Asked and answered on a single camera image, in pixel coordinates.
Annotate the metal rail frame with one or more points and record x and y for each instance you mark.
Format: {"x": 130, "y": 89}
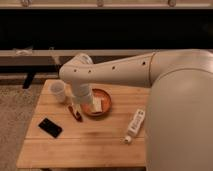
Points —
{"x": 51, "y": 56}

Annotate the wooden table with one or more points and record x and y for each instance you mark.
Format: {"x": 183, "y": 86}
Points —
{"x": 86, "y": 144}

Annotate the white ceramic cup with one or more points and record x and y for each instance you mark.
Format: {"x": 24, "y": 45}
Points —
{"x": 57, "y": 88}

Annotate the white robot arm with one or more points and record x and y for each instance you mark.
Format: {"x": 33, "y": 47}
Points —
{"x": 179, "y": 113}

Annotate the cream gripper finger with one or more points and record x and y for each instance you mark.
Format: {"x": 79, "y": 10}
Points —
{"x": 97, "y": 105}

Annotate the black smartphone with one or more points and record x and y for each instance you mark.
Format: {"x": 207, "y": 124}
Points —
{"x": 50, "y": 127}

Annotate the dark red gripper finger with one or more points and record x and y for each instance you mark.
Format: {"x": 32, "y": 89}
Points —
{"x": 75, "y": 114}

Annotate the orange ceramic bowl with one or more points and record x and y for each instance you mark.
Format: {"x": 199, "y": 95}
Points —
{"x": 106, "y": 103}

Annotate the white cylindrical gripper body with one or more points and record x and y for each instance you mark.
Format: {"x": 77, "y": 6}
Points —
{"x": 81, "y": 94}

